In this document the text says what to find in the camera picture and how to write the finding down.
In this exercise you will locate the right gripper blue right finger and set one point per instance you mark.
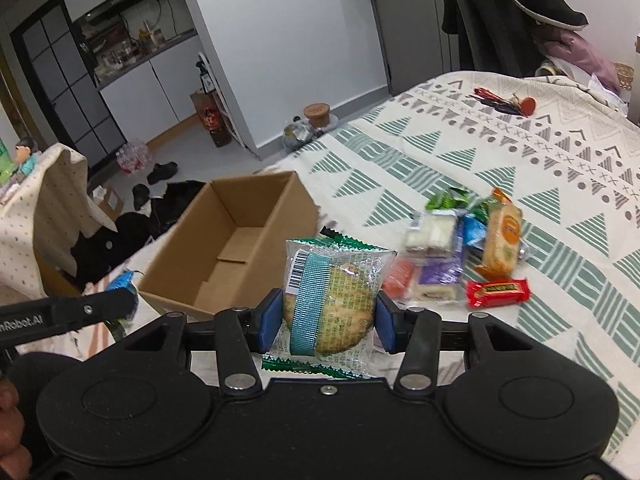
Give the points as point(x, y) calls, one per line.
point(386, 315)

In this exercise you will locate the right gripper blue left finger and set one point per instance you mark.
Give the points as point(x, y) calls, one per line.
point(266, 321)

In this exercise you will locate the red-orange snack packet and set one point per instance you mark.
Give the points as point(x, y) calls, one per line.
point(398, 280)

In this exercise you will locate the green-wrapped cookie packet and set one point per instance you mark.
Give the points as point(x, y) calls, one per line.
point(329, 293)

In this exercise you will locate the purple cake packet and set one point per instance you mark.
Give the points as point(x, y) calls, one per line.
point(436, 279)

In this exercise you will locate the red candy bar wrapper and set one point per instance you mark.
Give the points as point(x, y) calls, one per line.
point(482, 295)

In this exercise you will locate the white rice cake packet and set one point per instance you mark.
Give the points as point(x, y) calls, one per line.
point(432, 232)

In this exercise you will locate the blue snack packet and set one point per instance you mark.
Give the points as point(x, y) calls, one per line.
point(473, 233)

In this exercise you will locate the green candy wrapper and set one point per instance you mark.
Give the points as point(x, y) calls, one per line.
point(453, 198)
point(482, 208)

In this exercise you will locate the orange cracker packet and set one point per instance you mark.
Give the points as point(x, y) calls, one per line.
point(503, 238)

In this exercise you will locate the person's left hand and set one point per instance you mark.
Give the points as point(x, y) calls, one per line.
point(15, 458)

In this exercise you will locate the brown cardboard box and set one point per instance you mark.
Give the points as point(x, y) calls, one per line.
point(228, 249)

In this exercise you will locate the black clothes pile on floor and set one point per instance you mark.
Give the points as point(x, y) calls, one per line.
point(99, 254)

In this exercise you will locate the dotted beige table cloth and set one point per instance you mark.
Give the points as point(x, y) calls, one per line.
point(43, 220)

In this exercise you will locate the small cardboard box on floor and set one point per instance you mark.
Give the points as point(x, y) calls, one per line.
point(108, 201)

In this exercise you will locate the cartoon boy figurine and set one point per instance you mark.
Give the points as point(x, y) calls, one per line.
point(25, 157)

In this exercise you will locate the black shoe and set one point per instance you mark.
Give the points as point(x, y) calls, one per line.
point(162, 172)
point(140, 196)

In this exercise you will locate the silver foil bag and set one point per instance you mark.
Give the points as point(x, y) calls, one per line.
point(296, 134)

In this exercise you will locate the pack of water bottles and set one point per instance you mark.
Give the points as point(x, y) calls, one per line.
point(133, 157)

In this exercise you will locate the brown lidded jar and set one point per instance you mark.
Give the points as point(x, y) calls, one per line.
point(318, 115)

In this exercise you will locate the dark soy sauce bottle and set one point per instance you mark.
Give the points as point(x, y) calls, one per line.
point(210, 113)

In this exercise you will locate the patterned white bed cover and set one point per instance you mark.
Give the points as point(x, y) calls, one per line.
point(568, 160)

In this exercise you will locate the black framed glass door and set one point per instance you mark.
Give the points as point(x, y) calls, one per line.
point(46, 45)

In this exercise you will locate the white kitchen cabinet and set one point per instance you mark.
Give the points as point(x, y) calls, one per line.
point(143, 56)

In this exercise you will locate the grey door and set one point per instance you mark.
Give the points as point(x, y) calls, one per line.
point(414, 47)

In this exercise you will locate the pink cloth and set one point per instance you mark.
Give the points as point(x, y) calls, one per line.
point(572, 48)

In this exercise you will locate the black jacket on chair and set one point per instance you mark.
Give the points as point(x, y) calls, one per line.
point(497, 36)

